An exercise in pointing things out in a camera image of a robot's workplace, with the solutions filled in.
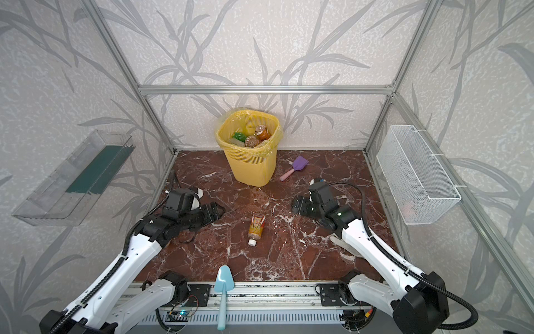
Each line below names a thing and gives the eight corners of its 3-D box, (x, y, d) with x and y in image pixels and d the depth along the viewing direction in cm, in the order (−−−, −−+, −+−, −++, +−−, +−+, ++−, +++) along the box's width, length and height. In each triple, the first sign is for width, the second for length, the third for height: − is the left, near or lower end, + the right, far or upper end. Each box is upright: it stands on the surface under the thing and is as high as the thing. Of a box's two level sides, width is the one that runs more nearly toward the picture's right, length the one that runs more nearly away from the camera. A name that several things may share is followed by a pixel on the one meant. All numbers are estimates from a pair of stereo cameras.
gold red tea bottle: (247, 245, 87) (245, 240, 83) (254, 218, 96) (253, 212, 91) (260, 247, 87) (259, 242, 82) (265, 219, 95) (265, 213, 91)
